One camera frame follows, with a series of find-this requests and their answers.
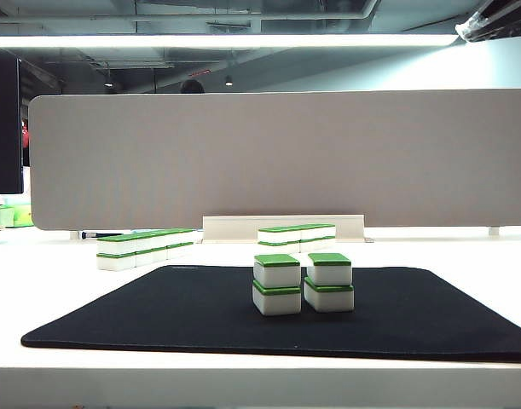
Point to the small round ceiling lamp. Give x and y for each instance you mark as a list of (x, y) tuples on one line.
[(229, 81), (109, 83)]

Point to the dark-haired person's head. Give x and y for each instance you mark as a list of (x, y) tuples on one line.
[(192, 86)]

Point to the dark pen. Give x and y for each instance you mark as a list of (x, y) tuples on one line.
[(91, 234)]

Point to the grey ceiling duct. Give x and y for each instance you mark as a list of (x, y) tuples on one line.
[(285, 8)]

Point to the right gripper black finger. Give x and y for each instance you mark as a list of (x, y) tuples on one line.
[(507, 30), (507, 13)]

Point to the green-backed white mahjong tile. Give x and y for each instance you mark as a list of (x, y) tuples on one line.
[(309, 245), (329, 299), (326, 232), (329, 272), (143, 243), (159, 240), (293, 248), (294, 235), (116, 247), (143, 257), (277, 274), (159, 255), (277, 303), (272, 249), (272, 237), (326, 243), (116, 263), (181, 251), (309, 233), (181, 238)]

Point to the black desk mat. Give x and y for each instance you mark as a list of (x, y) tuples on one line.
[(158, 315)]

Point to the bright green storage box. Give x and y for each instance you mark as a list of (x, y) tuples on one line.
[(12, 215)]

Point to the white divider foot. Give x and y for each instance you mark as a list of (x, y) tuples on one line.
[(75, 234), (494, 231)]

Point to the long ceiling light strip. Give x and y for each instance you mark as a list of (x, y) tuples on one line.
[(243, 40)]

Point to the person in red clothing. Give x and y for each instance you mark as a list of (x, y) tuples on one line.
[(26, 136)]

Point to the black computer monitor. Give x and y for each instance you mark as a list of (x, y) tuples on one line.
[(2, 128)]

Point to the grey-brown desk divider panel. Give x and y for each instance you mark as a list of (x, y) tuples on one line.
[(285, 157)]

